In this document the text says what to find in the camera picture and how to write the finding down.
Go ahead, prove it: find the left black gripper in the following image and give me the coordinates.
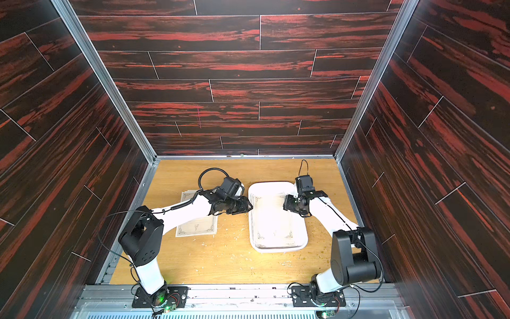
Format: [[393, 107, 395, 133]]
[[224, 196, 256, 215]]

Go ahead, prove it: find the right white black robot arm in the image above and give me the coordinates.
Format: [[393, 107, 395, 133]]
[[283, 191, 384, 307]]

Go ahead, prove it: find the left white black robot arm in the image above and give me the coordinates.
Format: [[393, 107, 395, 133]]
[[118, 190, 253, 308]]

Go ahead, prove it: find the stationery paper in tray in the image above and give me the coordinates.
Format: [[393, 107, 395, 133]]
[[252, 195, 299, 249]]

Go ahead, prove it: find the white plastic storage tray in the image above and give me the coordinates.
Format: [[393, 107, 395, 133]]
[[248, 182, 308, 253]]

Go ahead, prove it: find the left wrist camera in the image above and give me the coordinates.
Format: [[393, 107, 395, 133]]
[[217, 177, 244, 199]]

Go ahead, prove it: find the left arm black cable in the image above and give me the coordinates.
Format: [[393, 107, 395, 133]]
[[197, 167, 231, 192]]

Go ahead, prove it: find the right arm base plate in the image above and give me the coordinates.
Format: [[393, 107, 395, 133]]
[[287, 283, 346, 308]]

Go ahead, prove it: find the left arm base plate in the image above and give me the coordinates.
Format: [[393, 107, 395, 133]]
[[131, 286, 189, 311]]

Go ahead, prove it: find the front aluminium rail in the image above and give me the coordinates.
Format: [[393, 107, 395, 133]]
[[71, 284, 413, 318]]

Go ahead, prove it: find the right aluminium frame post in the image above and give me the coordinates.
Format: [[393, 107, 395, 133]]
[[335, 0, 419, 167]]

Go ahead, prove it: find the aluminium frame post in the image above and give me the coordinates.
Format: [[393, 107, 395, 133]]
[[335, 0, 419, 167], [50, 0, 157, 165]]

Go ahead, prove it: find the left aluminium frame post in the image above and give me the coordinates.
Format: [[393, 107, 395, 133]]
[[50, 0, 157, 165]]

